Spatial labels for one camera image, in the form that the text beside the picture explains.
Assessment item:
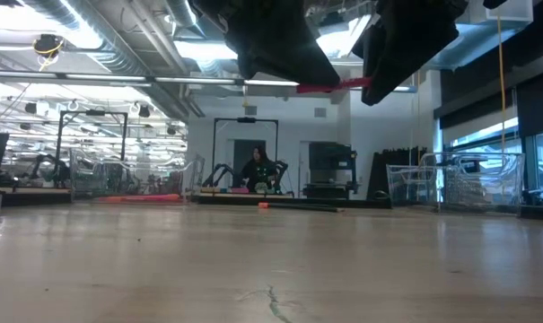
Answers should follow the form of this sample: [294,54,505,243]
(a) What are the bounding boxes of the silver ventilation duct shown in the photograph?
[425,0,535,72]

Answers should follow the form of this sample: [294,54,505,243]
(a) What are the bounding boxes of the person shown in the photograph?
[241,145,277,195]

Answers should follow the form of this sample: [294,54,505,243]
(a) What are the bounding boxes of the yellow hanging cord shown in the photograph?
[496,13,509,198]

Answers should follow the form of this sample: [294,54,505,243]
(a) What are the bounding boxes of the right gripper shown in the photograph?
[361,0,470,107]

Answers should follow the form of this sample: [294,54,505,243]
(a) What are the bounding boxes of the black folding panels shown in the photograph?
[370,146,430,202]

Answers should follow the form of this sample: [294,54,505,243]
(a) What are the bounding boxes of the black table frame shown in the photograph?
[0,190,543,222]

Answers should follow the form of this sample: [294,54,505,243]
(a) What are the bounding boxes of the black pencil orange eraser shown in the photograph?
[258,202,345,214]

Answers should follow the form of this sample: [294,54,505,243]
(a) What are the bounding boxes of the red pencil orange eraser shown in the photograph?
[93,196,185,205]

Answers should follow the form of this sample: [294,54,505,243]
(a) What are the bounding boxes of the black yellow cable reel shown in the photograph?
[31,33,66,60]

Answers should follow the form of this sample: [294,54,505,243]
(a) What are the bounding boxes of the background workbench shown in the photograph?
[194,186,295,205]

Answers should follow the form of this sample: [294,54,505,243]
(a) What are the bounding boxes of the black equipment cart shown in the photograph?
[307,142,361,199]

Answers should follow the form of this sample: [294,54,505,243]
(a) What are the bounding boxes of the clear plastic bin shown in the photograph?
[385,151,527,214]
[68,149,206,205]

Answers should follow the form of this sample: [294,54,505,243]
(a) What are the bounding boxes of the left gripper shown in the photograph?
[189,0,342,88]

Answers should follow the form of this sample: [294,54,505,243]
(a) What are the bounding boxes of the red crayon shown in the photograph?
[296,76,373,95]

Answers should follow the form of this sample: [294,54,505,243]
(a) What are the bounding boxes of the black gantry frame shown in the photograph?
[211,117,280,189]
[57,110,129,189]

